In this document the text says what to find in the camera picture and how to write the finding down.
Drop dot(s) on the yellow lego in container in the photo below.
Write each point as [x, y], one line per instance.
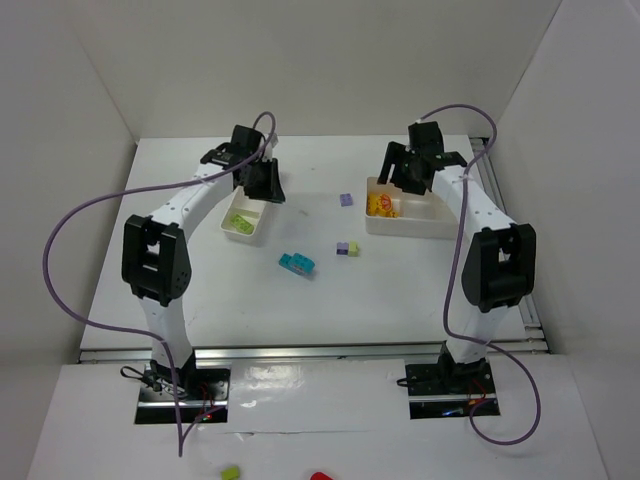
[372, 205]

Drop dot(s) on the green lego foreground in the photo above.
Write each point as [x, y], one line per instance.
[231, 472]

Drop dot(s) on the small purple lego brick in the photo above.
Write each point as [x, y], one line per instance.
[342, 248]

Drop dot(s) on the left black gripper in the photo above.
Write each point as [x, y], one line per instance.
[261, 177]

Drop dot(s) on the butterfly printed yellow lego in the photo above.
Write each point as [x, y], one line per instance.
[385, 205]

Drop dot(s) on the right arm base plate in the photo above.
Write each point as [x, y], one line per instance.
[431, 397]

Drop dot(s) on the red object foreground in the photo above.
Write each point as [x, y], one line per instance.
[319, 475]

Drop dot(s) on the aluminium rail right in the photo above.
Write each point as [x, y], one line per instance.
[522, 325]

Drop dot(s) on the aluminium rail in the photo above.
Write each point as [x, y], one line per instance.
[522, 325]
[210, 355]

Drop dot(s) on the aluminium rail front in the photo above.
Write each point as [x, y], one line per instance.
[210, 355]

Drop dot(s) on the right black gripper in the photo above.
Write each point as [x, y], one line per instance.
[406, 167]

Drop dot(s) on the large white divided container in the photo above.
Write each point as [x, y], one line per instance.
[423, 216]

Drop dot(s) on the small white container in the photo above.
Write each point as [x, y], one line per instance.
[244, 218]

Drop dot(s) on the teal lego brick stack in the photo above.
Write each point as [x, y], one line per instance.
[297, 264]

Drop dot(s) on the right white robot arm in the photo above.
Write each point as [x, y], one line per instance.
[494, 257]

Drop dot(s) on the green lego plate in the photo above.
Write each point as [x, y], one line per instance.
[246, 229]

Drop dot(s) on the green lego beside purple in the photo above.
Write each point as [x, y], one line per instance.
[353, 249]

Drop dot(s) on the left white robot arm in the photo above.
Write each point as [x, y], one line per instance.
[155, 259]

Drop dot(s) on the purple lego plate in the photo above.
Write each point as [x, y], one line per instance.
[346, 199]

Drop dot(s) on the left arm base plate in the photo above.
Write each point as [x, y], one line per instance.
[209, 398]

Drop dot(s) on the light green lego brick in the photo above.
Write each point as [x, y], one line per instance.
[237, 219]

